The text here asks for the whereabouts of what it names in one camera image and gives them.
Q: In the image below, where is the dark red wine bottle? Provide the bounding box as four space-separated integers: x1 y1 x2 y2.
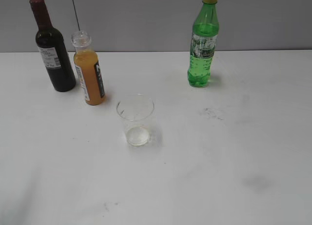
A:
29 0 76 92

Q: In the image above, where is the green soda bottle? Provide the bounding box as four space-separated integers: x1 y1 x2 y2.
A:
187 0 219 87

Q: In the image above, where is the orange juice bottle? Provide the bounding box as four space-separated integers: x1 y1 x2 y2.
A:
71 31 105 105

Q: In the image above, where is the transparent plastic cup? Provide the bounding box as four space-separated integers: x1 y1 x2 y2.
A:
116 94 155 147

